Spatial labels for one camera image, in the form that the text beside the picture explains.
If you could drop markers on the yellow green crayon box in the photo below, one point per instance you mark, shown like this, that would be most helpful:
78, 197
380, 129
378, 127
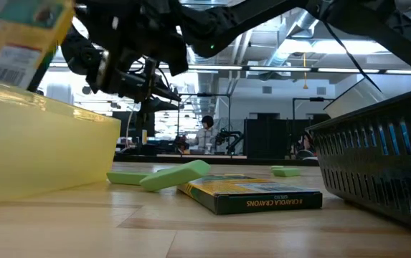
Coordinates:
262, 204
18, 36

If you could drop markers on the green eraser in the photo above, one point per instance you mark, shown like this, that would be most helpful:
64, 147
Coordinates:
176, 175
276, 167
126, 178
287, 172

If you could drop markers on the yellow translucent plastic tray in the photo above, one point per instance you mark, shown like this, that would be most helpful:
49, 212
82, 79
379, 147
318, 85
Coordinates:
47, 154

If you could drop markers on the black mesh basket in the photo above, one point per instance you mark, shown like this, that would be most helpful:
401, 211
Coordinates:
370, 179

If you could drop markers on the black background robot arm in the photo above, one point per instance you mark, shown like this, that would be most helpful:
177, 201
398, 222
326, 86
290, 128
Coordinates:
232, 139

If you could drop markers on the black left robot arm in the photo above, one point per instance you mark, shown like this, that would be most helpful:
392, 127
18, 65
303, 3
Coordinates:
205, 32

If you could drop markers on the person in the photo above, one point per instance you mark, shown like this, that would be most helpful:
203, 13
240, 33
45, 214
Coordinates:
207, 138
303, 143

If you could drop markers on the black cabinet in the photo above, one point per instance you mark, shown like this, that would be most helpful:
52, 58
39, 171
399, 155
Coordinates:
266, 138

